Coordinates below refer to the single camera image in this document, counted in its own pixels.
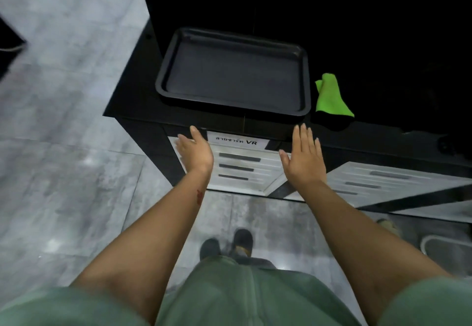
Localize person's left hand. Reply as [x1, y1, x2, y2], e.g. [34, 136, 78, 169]
[175, 125, 214, 175]

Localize person's right hand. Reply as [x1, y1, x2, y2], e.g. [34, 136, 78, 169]
[279, 123, 327, 189]

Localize person's right forearm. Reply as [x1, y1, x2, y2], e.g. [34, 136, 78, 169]
[302, 179, 453, 326]

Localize person's left forearm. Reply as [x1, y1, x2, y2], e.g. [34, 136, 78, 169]
[70, 169, 213, 325]

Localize white paper label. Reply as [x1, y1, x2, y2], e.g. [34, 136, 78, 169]
[206, 131, 270, 151]

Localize white drawer unit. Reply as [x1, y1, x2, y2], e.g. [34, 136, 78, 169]
[285, 161, 472, 224]
[167, 136, 293, 197]

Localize green cloth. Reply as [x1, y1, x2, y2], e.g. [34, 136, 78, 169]
[315, 73, 355, 118]

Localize black rectangular tray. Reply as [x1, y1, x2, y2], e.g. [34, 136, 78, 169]
[155, 27, 311, 117]

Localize black counter table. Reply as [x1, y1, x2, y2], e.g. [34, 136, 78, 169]
[103, 0, 472, 213]

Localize black shoe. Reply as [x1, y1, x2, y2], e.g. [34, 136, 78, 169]
[230, 228, 254, 259]
[199, 238, 221, 262]

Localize dark trousers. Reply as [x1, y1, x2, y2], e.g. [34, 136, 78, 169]
[235, 257, 277, 270]

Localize beige shoe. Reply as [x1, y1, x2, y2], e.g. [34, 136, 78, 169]
[376, 218, 403, 238]

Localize black round knob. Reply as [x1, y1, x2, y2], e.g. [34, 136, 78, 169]
[438, 136, 458, 156]

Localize green shirt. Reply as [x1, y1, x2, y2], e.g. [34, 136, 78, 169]
[0, 255, 472, 326]

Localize grey plastic bin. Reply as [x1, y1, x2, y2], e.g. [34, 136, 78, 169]
[420, 234, 472, 279]

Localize dark black object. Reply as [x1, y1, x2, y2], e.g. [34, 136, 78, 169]
[0, 15, 29, 80]

